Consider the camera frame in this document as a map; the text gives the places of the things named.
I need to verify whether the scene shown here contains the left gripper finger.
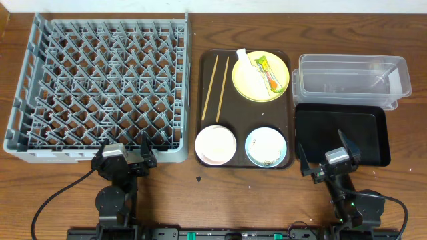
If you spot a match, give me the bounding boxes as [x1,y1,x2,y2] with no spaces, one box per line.
[99,139,109,152]
[140,133,152,157]

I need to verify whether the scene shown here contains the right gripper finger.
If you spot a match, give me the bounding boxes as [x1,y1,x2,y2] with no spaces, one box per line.
[298,143,311,176]
[338,130,361,160]

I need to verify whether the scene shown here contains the light blue bowl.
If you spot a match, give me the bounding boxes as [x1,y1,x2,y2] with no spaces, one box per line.
[244,127,289,168]

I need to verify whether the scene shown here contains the white bowl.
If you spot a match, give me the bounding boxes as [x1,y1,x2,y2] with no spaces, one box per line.
[195,125,237,166]

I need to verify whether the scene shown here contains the green orange snack wrapper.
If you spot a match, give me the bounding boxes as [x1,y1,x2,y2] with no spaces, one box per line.
[255,55,284,93]

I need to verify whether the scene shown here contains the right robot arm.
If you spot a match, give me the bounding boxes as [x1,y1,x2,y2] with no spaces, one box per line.
[298,130,385,229]

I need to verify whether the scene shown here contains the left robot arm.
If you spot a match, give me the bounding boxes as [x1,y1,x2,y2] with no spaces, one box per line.
[91,133,157,239]

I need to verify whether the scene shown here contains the black waste tray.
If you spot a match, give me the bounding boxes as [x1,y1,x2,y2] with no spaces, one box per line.
[294,102,392,167]

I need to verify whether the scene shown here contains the grey plastic dish rack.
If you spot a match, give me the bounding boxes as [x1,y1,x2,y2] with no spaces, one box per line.
[3,14,191,163]

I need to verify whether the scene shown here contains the clear plastic bin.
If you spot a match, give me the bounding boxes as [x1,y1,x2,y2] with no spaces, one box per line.
[292,54,412,110]

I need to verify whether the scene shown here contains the dark brown serving tray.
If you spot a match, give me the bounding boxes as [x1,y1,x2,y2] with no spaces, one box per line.
[196,49,295,169]

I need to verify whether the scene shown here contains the yellow round plate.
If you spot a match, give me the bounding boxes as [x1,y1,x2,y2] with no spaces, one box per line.
[232,49,290,102]

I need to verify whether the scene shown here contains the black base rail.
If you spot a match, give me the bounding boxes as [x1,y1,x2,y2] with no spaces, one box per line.
[66,226,401,240]

